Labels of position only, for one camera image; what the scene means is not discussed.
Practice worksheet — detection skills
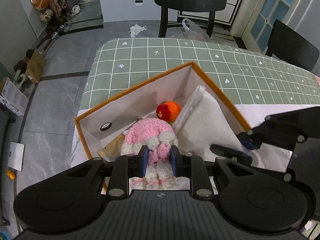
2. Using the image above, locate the orange storage box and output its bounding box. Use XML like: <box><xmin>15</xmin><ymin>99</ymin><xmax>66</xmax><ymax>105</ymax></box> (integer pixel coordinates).
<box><xmin>75</xmin><ymin>62</ymin><xmax>250</xmax><ymax>160</ymax></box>

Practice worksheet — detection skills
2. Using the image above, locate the black chair right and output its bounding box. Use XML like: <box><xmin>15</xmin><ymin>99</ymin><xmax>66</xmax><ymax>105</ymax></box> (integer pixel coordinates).
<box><xmin>265</xmin><ymin>20</ymin><xmax>319</xmax><ymax>72</ymax></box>

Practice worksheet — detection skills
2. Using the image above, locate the white cloth on floor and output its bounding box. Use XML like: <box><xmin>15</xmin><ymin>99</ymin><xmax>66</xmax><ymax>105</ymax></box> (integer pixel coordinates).
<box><xmin>130</xmin><ymin>24</ymin><xmax>147</xmax><ymax>38</ymax></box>

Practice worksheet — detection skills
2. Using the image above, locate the plastic bag on floor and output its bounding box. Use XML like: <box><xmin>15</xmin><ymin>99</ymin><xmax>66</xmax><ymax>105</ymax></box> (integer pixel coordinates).
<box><xmin>182</xmin><ymin>18</ymin><xmax>211</xmax><ymax>42</ymax></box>

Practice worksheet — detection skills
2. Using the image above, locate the pink white crochet doll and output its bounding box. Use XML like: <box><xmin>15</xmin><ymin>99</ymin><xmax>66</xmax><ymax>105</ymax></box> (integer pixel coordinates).
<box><xmin>121</xmin><ymin>118</ymin><xmax>187</xmax><ymax>190</ymax></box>

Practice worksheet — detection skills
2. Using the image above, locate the orange crochet toy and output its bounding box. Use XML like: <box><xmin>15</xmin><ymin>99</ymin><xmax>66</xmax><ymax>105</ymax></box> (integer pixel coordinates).
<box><xmin>156</xmin><ymin>101</ymin><xmax>182</xmax><ymax>124</ymax></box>

